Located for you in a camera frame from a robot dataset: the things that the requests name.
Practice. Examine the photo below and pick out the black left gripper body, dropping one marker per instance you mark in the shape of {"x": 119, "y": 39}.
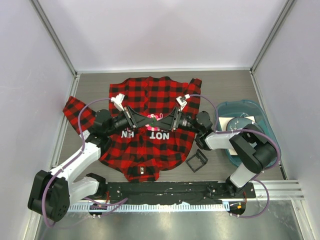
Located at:
{"x": 121, "y": 122}

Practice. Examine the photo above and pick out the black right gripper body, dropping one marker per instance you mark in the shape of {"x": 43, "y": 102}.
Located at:
{"x": 182, "y": 121}

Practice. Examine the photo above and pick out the pink white flower brooch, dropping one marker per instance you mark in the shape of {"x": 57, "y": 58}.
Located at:
{"x": 151, "y": 126}

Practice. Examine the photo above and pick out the red black plaid shirt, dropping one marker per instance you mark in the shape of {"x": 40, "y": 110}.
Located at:
{"x": 141, "y": 154}

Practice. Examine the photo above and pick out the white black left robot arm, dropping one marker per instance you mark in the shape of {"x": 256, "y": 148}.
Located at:
{"x": 70, "y": 165}

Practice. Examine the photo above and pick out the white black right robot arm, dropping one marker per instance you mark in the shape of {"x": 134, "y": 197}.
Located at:
{"x": 255, "y": 149}

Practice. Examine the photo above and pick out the teal plastic bin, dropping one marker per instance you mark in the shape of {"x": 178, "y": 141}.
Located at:
{"x": 244, "y": 108}

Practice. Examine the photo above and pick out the blue round ceramic plate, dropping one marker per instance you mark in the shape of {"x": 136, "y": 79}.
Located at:
{"x": 238, "y": 123}

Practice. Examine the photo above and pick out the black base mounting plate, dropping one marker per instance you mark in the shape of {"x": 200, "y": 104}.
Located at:
{"x": 175, "y": 192}

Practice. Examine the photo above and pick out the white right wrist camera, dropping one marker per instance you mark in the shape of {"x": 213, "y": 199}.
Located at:
{"x": 182, "y": 101}

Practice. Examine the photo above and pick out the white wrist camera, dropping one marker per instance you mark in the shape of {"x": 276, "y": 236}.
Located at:
{"x": 117, "y": 101}
{"x": 182, "y": 101}

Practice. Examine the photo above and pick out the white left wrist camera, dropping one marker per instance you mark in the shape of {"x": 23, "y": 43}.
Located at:
{"x": 117, "y": 101}

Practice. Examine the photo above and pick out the small black square frame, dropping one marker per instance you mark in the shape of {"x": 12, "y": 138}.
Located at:
{"x": 197, "y": 161}

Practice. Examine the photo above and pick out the aluminium front rail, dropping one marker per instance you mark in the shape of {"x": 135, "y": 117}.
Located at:
{"x": 274, "y": 189}

